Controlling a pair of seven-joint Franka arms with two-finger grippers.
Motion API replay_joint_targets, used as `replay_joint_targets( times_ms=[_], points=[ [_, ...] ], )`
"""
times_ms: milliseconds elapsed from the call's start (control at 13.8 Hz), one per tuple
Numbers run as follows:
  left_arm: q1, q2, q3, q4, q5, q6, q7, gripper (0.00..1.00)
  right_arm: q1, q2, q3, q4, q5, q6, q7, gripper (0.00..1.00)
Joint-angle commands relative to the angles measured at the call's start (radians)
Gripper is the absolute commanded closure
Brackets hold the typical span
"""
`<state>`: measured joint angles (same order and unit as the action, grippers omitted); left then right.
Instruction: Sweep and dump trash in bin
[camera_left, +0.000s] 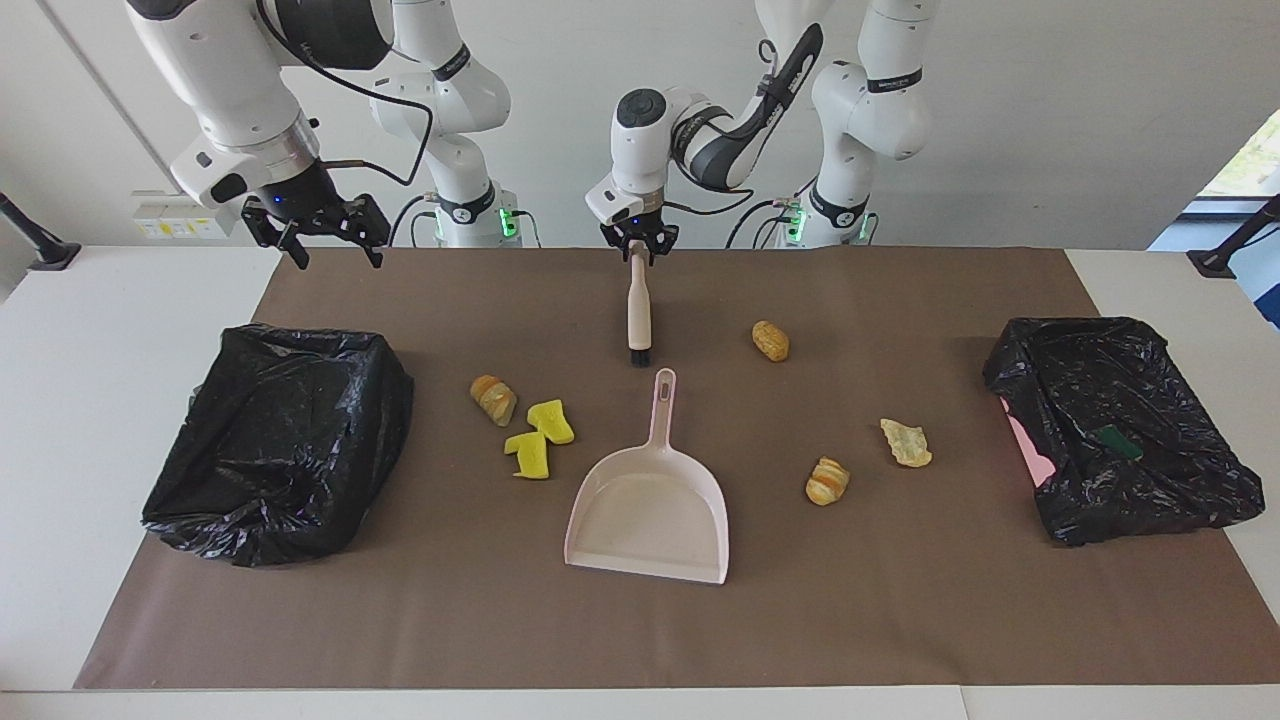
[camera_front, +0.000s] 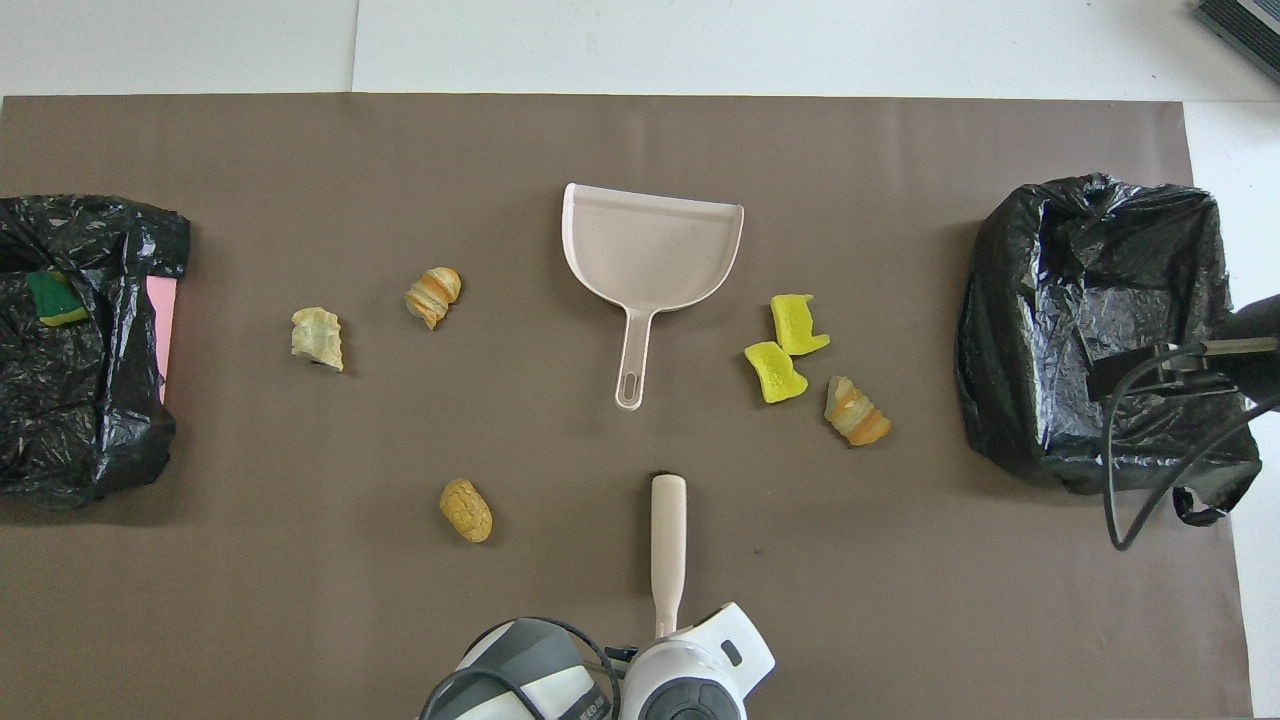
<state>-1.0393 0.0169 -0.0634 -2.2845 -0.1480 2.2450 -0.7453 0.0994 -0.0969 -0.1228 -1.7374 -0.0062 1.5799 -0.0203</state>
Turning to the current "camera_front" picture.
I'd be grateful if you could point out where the orange striped toy croissant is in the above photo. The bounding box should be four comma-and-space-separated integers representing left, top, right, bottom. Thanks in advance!
824, 376, 893, 447
405, 266, 463, 331

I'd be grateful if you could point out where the pink plastic bin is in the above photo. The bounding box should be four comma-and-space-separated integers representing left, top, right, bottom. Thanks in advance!
146, 276, 179, 406

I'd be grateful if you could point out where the beige plastic dustpan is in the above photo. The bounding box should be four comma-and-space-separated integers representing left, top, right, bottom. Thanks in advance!
561, 182, 746, 412

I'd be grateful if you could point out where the pale toy croissant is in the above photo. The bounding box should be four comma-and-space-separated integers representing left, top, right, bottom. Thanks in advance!
290, 306, 345, 373

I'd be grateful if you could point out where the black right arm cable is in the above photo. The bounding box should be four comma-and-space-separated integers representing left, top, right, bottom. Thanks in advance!
1102, 340, 1280, 552

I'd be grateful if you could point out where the dark ribbed device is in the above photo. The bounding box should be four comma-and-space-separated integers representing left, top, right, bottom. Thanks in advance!
1195, 0, 1280, 86

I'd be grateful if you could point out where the beige hand brush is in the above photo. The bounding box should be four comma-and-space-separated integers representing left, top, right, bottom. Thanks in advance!
650, 470, 689, 641

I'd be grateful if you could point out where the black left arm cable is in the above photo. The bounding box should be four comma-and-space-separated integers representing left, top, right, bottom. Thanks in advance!
418, 617, 626, 720

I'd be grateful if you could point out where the green yellow sponge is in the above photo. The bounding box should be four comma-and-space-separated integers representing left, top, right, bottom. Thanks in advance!
25, 270, 89, 328

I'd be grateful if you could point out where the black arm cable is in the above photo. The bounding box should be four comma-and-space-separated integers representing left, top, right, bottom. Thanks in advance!
1102, 340, 1280, 552
418, 617, 626, 720

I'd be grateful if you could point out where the yellow foam piece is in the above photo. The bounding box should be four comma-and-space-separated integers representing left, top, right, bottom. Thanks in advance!
770, 293, 832, 357
744, 341, 809, 405

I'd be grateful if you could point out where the black plastic trash bag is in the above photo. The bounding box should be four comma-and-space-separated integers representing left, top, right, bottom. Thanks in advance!
955, 173, 1263, 528
0, 194, 191, 508

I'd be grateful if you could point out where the brown toy bread loaf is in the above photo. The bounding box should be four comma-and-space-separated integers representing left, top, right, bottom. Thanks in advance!
439, 478, 494, 544

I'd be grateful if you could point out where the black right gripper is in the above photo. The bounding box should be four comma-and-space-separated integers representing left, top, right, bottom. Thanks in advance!
1088, 293, 1280, 403

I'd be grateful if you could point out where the brown paper table mat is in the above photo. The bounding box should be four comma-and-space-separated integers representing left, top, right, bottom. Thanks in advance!
0, 94, 1253, 720

